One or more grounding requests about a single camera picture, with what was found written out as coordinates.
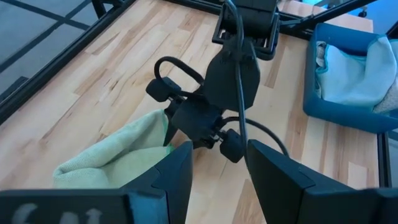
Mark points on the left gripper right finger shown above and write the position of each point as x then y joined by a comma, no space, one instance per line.
286,199

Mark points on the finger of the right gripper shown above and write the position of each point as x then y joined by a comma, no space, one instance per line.
169,127

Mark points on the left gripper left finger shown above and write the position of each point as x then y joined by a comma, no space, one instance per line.
161,199

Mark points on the green microfiber towel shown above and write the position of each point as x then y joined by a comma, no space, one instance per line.
109,155

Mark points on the blue microfiber towel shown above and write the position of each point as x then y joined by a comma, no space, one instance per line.
351,81

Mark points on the grey microfiber towel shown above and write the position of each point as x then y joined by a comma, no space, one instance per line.
388,104

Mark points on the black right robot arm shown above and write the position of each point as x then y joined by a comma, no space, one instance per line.
233,77

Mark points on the teal plastic bin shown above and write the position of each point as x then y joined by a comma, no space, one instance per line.
335,115

